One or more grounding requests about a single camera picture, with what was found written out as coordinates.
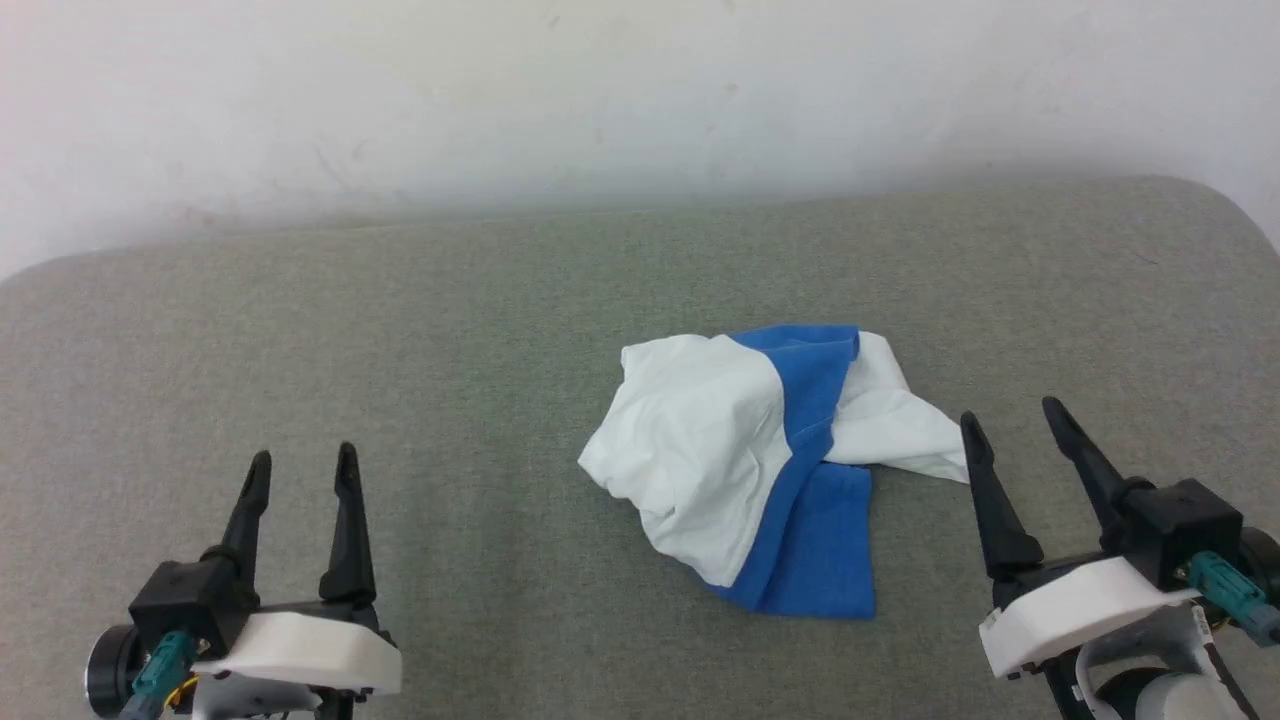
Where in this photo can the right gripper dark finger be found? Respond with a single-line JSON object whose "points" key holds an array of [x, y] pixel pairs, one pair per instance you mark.
{"points": [[995, 510], [1090, 465]]}

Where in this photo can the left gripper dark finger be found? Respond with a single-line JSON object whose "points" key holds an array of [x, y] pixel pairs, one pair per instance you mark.
{"points": [[248, 515], [348, 540]]}

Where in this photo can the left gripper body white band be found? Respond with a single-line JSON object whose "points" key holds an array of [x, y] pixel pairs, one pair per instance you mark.
{"points": [[300, 650]]}

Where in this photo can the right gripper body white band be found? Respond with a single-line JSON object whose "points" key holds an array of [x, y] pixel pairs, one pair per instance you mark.
{"points": [[1080, 610]]}

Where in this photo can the white and blue t-shirt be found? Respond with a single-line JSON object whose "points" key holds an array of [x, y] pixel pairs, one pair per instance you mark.
{"points": [[700, 450]]}

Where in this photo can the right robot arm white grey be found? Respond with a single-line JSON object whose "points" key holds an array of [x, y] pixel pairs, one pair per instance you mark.
{"points": [[1160, 690]]}

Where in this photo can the grey fabric sofa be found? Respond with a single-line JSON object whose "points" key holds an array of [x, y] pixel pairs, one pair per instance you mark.
{"points": [[300, 340]]}

